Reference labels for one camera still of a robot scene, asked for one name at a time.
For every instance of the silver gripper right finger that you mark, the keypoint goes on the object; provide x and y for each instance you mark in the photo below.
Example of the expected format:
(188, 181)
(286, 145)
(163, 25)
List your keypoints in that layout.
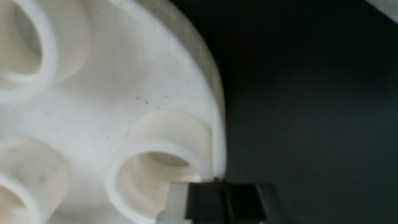
(232, 203)

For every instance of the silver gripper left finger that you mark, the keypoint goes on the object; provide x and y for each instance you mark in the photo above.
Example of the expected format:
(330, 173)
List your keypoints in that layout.
(172, 214)

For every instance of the round white stool seat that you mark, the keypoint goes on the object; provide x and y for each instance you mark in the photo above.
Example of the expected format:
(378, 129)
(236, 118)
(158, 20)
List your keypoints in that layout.
(110, 110)

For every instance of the white right fence bar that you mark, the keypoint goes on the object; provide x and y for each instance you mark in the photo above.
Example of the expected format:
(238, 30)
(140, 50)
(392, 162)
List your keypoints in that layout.
(387, 7)

